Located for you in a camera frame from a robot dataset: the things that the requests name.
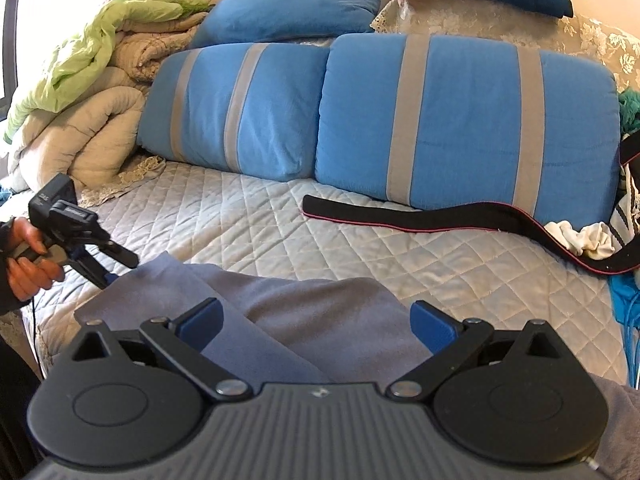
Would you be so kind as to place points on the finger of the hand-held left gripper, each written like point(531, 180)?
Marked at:
point(122, 256)
point(97, 270)

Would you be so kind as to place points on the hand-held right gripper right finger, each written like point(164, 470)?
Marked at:
point(432, 326)

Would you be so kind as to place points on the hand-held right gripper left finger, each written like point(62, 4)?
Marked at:
point(200, 327)

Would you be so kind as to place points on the blue-grey pants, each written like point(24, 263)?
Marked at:
point(310, 310)

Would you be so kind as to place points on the person's left hand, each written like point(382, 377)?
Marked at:
point(25, 240)

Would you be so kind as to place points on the black belt with pink edge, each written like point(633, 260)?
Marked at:
point(400, 215)

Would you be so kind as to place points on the grey quilted bedspread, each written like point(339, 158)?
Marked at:
point(250, 220)

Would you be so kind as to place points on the person's black clothing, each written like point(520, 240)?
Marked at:
point(15, 395)

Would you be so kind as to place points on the blue grey-striped pillow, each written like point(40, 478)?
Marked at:
point(465, 120)
point(210, 110)

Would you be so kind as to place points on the green comforter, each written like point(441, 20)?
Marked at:
point(90, 50)

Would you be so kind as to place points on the tan knitted blanket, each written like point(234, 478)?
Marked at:
point(150, 45)

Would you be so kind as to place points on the grey cloth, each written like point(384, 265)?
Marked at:
point(617, 425)

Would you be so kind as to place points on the black white striped cloth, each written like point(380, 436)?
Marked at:
point(625, 210)

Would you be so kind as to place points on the teal yarn bundle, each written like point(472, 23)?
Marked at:
point(629, 112)

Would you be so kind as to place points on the plain blue pillow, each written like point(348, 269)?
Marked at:
point(300, 5)

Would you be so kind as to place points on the beige floral lace cover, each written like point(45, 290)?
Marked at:
point(600, 40)

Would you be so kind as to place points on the dark window frame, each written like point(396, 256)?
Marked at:
point(11, 35)

